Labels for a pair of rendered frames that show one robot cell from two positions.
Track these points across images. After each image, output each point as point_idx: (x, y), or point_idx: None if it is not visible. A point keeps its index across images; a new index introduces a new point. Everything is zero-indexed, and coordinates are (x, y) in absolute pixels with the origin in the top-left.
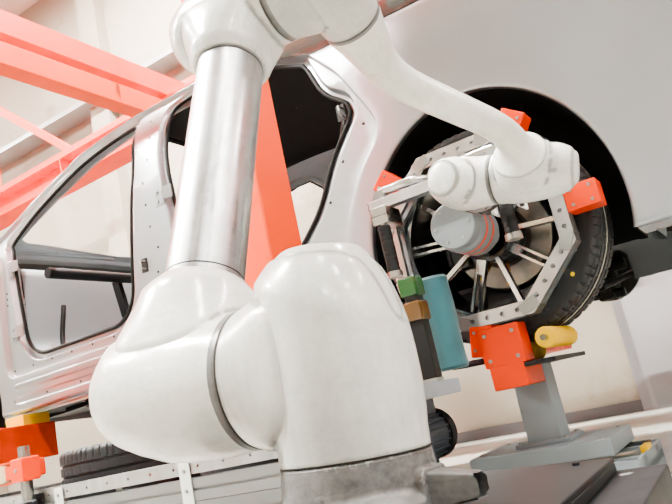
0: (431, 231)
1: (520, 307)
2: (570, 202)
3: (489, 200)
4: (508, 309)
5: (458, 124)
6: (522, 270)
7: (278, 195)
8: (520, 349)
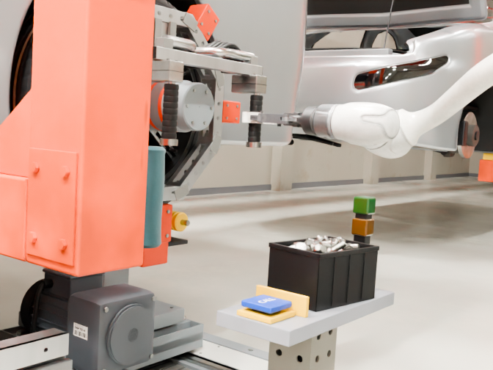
0: (183, 104)
1: (176, 192)
2: (225, 115)
3: (377, 147)
4: (167, 191)
5: (455, 109)
6: None
7: None
8: (169, 230)
